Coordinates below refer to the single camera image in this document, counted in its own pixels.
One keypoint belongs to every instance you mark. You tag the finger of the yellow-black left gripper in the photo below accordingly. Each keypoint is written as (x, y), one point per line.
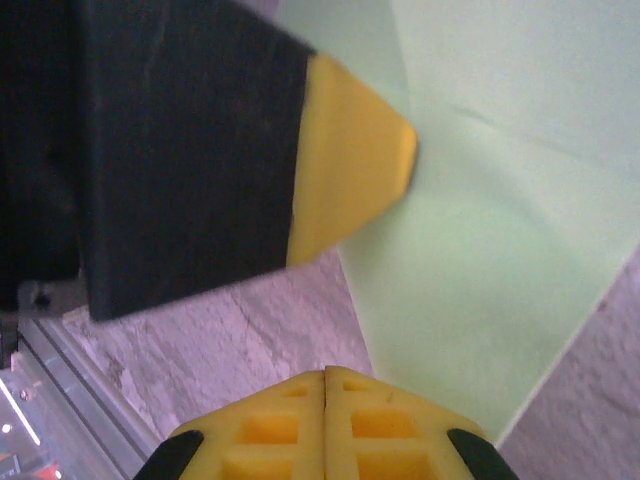
(200, 160)

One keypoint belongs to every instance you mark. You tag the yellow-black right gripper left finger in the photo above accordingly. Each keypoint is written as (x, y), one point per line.
(260, 435)

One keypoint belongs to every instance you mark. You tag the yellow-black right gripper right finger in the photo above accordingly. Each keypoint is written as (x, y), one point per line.
(400, 435)

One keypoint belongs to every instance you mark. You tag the light green paper sheet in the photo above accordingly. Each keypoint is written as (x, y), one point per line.
(500, 225)

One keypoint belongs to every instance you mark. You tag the aluminium mounting rail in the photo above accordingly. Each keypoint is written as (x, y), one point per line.
(65, 400)

